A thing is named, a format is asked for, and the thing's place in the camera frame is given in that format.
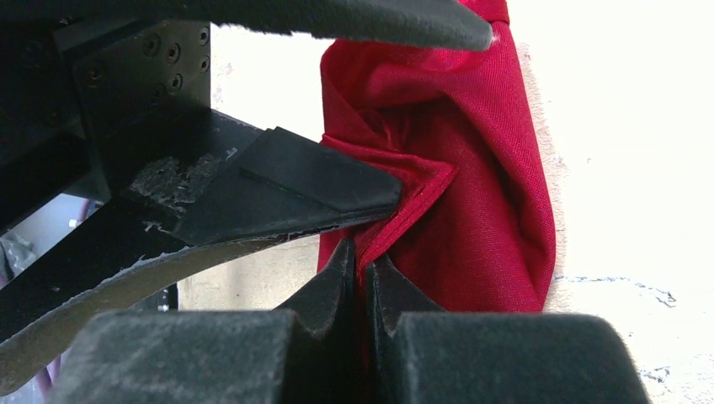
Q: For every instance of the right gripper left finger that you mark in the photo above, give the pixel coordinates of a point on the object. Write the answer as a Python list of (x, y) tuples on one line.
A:
[(300, 352)]

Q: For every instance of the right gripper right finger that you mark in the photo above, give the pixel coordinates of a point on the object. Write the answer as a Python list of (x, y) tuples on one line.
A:
[(421, 353)]

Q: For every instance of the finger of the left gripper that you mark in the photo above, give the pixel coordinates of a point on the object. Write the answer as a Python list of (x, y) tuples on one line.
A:
[(186, 195), (436, 24)]

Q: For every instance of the red cloth napkin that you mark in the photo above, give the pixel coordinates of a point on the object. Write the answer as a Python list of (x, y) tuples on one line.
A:
[(474, 229)]

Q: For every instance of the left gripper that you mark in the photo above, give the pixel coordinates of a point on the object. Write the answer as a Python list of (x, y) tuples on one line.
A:
[(86, 106)]

